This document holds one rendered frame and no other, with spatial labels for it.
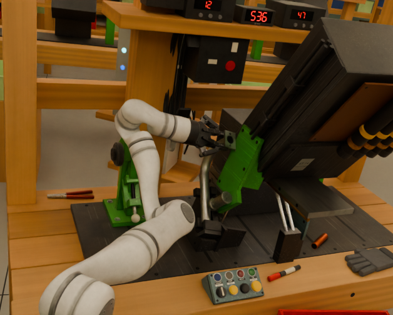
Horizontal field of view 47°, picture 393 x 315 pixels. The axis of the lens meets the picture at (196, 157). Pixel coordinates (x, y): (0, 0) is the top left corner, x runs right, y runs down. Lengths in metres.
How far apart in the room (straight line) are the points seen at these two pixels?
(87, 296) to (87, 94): 0.93
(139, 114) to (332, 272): 0.76
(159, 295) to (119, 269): 0.36
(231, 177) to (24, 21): 0.74
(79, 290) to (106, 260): 0.13
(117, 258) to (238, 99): 1.03
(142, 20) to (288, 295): 0.87
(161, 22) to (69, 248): 0.71
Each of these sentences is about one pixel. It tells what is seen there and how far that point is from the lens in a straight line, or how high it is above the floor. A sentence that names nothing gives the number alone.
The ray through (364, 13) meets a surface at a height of 1.13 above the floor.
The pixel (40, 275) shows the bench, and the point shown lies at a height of 0.88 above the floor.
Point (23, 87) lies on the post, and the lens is 1.45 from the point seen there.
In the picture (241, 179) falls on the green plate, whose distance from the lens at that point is 1.33.
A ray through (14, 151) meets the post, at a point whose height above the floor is 1.08.
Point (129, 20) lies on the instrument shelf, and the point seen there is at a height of 1.52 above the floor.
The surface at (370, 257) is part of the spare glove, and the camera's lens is 1.58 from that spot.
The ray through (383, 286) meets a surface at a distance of 1.60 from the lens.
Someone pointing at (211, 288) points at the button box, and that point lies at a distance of 1.24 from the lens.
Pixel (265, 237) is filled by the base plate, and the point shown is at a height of 0.90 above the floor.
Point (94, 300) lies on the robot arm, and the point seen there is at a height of 1.21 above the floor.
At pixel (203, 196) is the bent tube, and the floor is 1.03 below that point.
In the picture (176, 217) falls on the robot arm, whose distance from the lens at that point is 1.07.
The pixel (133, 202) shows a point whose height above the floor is 0.99.
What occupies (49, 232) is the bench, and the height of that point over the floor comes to 0.88.
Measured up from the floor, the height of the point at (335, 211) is 1.13.
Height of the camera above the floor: 1.72
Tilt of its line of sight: 24 degrees down
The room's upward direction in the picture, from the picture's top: 9 degrees clockwise
